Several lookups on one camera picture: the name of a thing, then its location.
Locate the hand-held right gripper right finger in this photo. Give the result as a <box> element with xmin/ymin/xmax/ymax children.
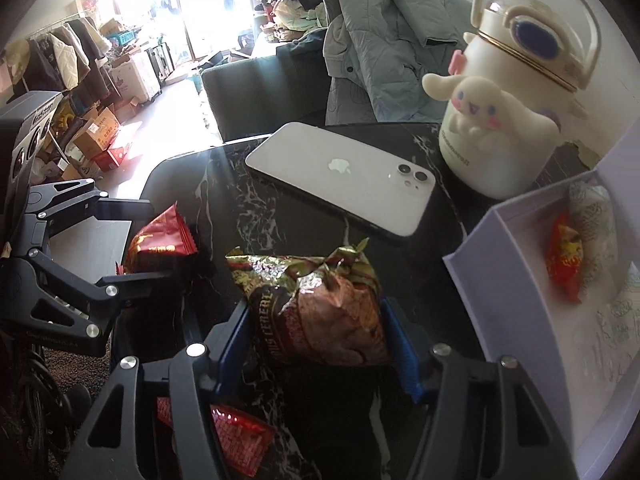
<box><xmin>380</xmin><ymin>297</ymin><xmax>576</xmax><ymax>480</ymax></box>

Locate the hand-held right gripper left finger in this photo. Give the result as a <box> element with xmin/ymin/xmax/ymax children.
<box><xmin>60</xmin><ymin>297</ymin><xmax>251</xmax><ymax>480</ymax></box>

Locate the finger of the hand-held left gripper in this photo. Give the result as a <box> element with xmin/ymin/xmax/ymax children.
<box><xmin>27</xmin><ymin>178</ymin><xmax>153</xmax><ymax>233</ymax></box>
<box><xmin>17</xmin><ymin>252</ymin><xmax>196</xmax><ymax>338</ymax></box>

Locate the red snack packet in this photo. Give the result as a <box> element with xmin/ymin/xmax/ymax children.
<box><xmin>547</xmin><ymin>212</ymin><xmax>586</xmax><ymax>303</ymax></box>
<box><xmin>156</xmin><ymin>396</ymin><xmax>277</xmax><ymax>477</ymax></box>
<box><xmin>116</xmin><ymin>202</ymin><xmax>199</xmax><ymax>278</ymax></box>

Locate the brown cereal snack packet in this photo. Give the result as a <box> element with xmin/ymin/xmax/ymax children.
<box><xmin>226</xmin><ymin>239</ymin><xmax>391</xmax><ymax>367</ymax></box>

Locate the lavender gift box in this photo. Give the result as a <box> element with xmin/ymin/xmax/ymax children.
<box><xmin>442</xmin><ymin>152</ymin><xmax>640</xmax><ymax>480</ymax></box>

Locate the white bread-print snack packet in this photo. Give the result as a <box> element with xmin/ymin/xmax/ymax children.
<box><xmin>592</xmin><ymin>265</ymin><xmax>640</xmax><ymax>386</ymax></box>
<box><xmin>570</xmin><ymin>180</ymin><xmax>621</xmax><ymax>291</ymax></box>

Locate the pile of cardboard boxes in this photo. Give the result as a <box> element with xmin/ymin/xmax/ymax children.
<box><xmin>37</xmin><ymin>17</ymin><xmax>173</xmax><ymax>181</ymax></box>

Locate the clothes rack with garments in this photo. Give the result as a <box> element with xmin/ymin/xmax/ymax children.
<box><xmin>2</xmin><ymin>15</ymin><xmax>113</xmax><ymax>106</ymax></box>

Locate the dark green sofa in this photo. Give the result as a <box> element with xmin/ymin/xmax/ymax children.
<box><xmin>200</xmin><ymin>42</ymin><xmax>351</xmax><ymax>143</ymax></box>

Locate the white smartphone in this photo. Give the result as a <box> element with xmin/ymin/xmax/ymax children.
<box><xmin>245</xmin><ymin>122</ymin><xmax>437</xmax><ymax>238</ymax></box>

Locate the white cartoon water bottle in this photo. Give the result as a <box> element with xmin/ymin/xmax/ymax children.
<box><xmin>422</xmin><ymin>0</ymin><xmax>603</xmax><ymax>200</ymax></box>

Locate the pile of clothes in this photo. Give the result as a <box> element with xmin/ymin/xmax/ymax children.
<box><xmin>255</xmin><ymin>0</ymin><xmax>341</xmax><ymax>43</ymax></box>

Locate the grey-green padded jacket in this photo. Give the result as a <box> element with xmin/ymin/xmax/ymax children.
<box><xmin>322</xmin><ymin>0</ymin><xmax>473</xmax><ymax>126</ymax></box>

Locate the black cable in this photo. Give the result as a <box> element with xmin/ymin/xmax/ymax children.
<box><xmin>10</xmin><ymin>350</ymin><xmax>91</xmax><ymax>480</ymax></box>

